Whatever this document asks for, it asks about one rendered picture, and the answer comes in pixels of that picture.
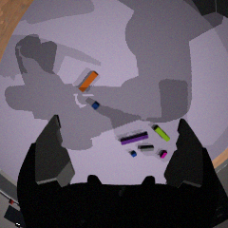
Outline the magenta rod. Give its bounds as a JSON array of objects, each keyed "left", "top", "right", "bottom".
[{"left": 160, "top": 150, "right": 167, "bottom": 159}]

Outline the small blue cube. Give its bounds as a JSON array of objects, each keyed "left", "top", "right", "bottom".
[
  {"left": 131, "top": 150, "right": 137, "bottom": 157},
  {"left": 92, "top": 101, "right": 100, "bottom": 110}
]

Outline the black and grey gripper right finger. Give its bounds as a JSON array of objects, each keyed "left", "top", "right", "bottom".
[{"left": 164, "top": 119, "right": 219, "bottom": 228}]

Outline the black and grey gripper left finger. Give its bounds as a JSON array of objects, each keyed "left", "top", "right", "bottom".
[{"left": 17, "top": 115, "right": 75, "bottom": 228}]

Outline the orange rod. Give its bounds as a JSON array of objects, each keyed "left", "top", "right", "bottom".
[{"left": 79, "top": 71, "right": 99, "bottom": 92}]

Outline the lime green rod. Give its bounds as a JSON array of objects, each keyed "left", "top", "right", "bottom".
[{"left": 154, "top": 125, "right": 170, "bottom": 142}]

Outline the purple rod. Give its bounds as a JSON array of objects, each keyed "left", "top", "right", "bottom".
[{"left": 121, "top": 132, "right": 148, "bottom": 145}]

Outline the grey rod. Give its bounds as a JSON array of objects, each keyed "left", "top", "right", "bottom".
[{"left": 141, "top": 145, "right": 154, "bottom": 152}]

